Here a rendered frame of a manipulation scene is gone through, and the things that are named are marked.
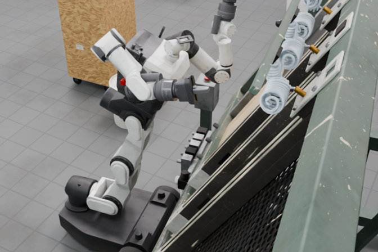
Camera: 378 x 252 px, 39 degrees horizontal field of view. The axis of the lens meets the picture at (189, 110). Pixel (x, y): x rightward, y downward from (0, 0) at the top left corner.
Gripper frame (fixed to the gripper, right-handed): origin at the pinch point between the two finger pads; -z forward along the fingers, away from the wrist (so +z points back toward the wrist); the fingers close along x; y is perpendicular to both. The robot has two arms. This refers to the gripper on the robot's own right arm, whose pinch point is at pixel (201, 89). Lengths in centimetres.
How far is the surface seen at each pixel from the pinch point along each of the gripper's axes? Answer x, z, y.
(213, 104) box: -61, 32, 84
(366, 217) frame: -144, -51, 86
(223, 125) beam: -55, 16, 54
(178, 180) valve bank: -67, 34, 22
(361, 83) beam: 32, -63, -52
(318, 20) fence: -2, -36, 64
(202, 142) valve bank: -68, 32, 56
